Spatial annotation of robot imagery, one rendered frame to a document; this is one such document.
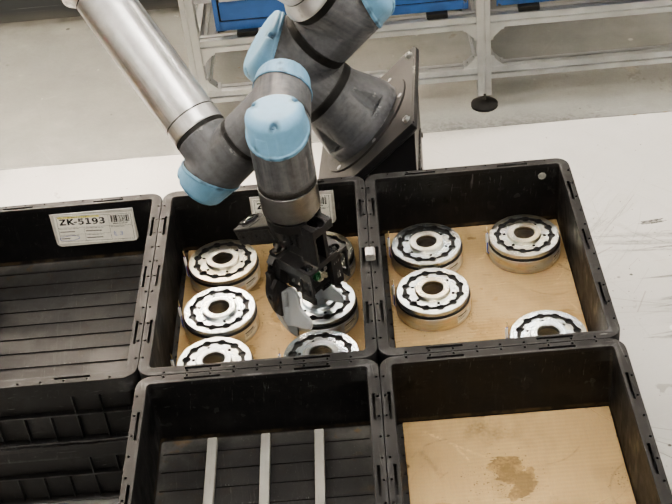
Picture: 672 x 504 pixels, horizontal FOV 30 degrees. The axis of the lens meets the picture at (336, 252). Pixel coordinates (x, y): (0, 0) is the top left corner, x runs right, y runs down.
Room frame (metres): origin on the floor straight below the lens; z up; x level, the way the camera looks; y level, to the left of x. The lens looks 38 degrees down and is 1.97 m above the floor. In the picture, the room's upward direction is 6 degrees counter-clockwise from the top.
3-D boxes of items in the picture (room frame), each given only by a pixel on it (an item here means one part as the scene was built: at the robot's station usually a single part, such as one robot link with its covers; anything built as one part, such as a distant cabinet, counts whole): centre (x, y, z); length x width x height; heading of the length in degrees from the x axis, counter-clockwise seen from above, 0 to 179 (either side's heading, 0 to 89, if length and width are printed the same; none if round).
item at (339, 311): (1.34, 0.03, 0.86); 0.10 x 0.10 x 0.01
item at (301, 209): (1.30, 0.05, 1.07); 0.08 x 0.08 x 0.05
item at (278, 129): (1.30, 0.05, 1.15); 0.09 x 0.08 x 0.11; 177
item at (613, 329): (1.33, -0.20, 0.92); 0.40 x 0.30 x 0.02; 178
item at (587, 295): (1.33, -0.20, 0.87); 0.40 x 0.30 x 0.11; 178
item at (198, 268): (1.46, 0.17, 0.86); 0.10 x 0.10 x 0.01
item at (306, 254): (1.30, 0.04, 0.99); 0.09 x 0.08 x 0.12; 44
